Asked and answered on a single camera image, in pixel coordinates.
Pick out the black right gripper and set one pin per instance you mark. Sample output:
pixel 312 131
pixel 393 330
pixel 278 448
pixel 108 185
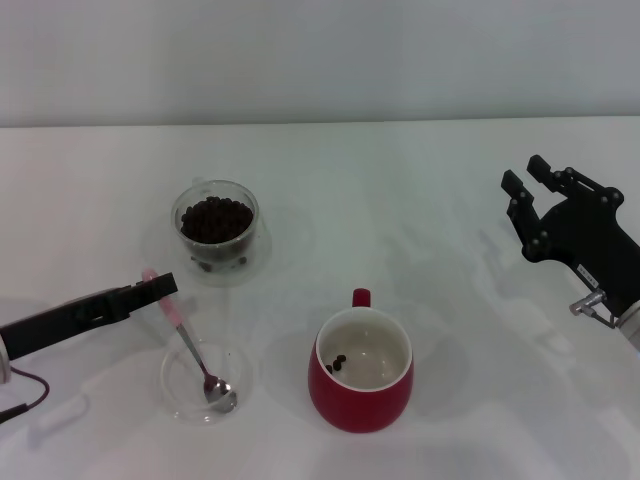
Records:
pixel 585 235

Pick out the dark coffee beans pile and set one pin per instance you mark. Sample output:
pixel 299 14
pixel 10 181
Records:
pixel 217 220

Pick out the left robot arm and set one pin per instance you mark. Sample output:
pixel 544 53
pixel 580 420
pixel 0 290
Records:
pixel 4 362

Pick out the few coffee beans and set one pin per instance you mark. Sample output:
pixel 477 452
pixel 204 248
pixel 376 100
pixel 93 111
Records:
pixel 338 364

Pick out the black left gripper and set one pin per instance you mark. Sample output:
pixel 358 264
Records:
pixel 60 325

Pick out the red mug with white inside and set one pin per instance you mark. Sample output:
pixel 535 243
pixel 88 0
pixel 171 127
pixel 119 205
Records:
pixel 360 405

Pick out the large clear glass saucer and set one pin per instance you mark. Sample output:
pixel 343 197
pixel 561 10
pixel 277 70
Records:
pixel 160 262

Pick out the small clear glass dish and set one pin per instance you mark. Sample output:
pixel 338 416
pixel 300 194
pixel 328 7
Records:
pixel 172 395

